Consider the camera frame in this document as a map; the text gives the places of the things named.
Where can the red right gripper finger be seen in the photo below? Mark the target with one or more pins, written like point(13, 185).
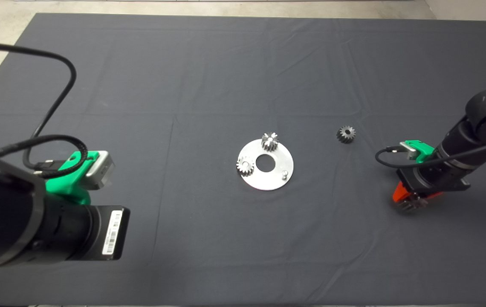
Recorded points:
point(398, 195)
point(434, 195)

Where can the green right wrist camera mount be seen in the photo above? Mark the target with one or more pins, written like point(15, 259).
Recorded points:
point(423, 149)

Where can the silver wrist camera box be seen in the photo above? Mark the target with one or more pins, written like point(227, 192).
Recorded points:
point(100, 170)
point(407, 149)

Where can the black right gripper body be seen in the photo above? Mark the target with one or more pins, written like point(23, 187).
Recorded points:
point(422, 181)

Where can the small silver steel gear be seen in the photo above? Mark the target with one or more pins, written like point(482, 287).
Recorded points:
point(270, 141)
point(245, 166)

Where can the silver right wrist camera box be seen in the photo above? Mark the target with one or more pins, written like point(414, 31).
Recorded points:
point(407, 149)

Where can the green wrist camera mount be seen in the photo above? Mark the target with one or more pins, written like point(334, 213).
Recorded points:
point(70, 183)
point(423, 149)

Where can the green left wrist camera mount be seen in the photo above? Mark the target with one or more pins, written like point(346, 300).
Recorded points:
point(70, 183)

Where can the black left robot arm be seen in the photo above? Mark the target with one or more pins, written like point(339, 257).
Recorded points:
point(8, 221)

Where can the large steel gear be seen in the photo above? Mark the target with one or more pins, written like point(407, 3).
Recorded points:
point(413, 204)

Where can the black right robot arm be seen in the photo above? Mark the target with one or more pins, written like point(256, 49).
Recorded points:
point(481, 119)

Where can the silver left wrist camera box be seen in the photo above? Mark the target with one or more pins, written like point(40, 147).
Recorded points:
point(100, 170)

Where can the dark grey table cloth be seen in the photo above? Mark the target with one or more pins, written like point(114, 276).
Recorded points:
point(226, 64)

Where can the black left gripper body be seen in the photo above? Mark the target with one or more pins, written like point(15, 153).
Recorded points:
point(106, 232)

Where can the round metal plate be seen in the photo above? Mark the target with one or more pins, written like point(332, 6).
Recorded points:
point(264, 181)

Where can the small dark steel gear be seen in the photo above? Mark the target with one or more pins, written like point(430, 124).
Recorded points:
point(345, 134)

